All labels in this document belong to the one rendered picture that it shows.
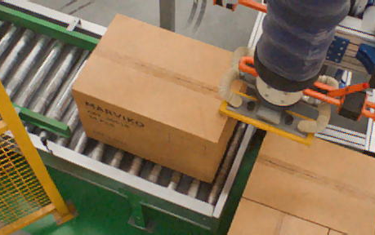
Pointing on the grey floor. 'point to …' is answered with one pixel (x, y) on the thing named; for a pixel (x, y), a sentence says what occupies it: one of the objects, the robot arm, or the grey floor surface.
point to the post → (167, 15)
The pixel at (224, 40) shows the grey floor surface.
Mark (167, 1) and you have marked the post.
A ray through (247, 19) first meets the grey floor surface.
